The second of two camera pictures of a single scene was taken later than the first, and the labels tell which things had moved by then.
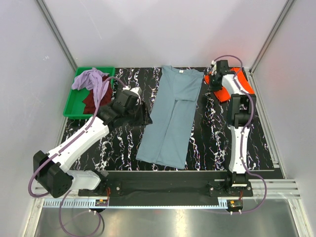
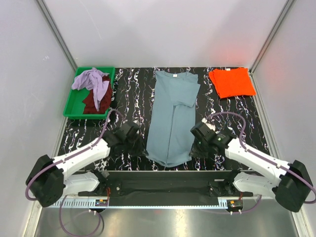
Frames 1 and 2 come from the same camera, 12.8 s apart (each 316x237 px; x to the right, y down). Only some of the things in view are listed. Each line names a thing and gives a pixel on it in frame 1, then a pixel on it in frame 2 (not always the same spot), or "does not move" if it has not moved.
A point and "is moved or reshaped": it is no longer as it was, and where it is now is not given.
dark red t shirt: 90,104 does not move
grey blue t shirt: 165,139 is moved or reshaped
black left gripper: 144,115 → 141,149
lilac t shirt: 93,79 does not move
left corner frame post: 57,34 does not move
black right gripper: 215,88 → 195,152
